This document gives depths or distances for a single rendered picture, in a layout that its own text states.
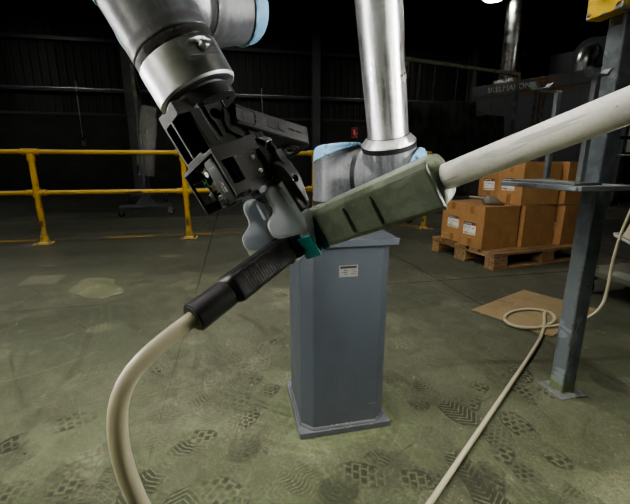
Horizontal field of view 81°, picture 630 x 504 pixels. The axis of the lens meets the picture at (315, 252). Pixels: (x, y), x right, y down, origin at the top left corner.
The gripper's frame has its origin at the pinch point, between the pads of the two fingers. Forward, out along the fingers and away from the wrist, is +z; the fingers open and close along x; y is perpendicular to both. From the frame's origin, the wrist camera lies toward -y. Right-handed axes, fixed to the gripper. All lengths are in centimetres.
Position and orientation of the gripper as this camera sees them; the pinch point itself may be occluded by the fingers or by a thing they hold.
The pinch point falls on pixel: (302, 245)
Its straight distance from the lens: 45.8
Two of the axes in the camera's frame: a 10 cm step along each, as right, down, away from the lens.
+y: -5.9, 4.6, -6.6
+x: 6.4, -2.3, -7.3
